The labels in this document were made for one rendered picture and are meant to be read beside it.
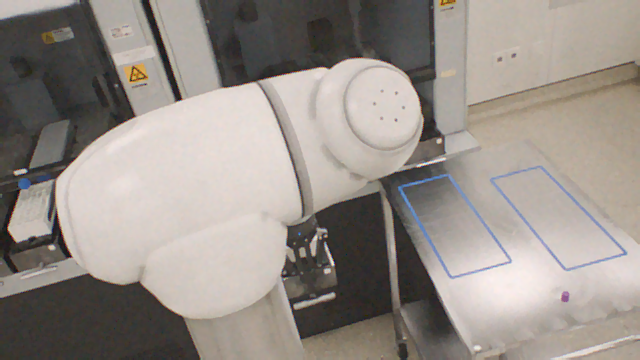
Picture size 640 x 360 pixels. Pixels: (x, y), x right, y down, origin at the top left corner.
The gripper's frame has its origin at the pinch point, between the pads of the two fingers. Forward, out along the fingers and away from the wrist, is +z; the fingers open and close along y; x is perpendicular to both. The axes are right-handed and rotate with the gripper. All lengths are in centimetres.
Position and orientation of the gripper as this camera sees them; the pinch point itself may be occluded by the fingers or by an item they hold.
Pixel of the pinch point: (308, 279)
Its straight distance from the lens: 126.8
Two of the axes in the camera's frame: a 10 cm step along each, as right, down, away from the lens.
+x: 2.3, 5.5, -8.0
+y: -9.6, 2.6, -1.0
